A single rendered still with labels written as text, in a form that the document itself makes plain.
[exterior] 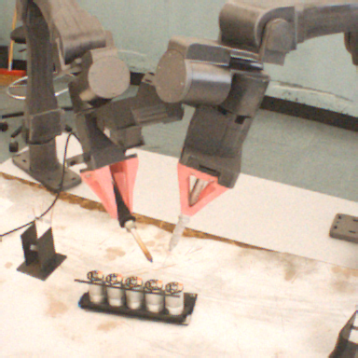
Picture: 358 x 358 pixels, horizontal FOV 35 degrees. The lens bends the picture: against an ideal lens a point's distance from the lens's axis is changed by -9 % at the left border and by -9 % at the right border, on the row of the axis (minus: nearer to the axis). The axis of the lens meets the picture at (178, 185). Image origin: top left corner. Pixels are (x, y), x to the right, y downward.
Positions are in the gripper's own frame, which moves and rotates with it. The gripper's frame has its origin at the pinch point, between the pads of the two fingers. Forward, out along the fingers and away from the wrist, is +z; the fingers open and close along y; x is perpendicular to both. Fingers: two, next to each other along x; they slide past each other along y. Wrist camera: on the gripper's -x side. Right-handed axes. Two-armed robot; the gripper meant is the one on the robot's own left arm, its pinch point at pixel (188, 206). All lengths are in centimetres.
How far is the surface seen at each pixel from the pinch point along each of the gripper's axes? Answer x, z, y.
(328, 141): 79, 70, -228
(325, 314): 25.7, 10.4, -1.2
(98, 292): -6.9, 17.6, 1.3
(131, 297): -2.3, 15.9, 1.9
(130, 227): -5.6, 8.8, -4.0
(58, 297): -12.5, 23.9, -0.7
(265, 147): 45, 82, -213
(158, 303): 1.4, 15.2, 1.8
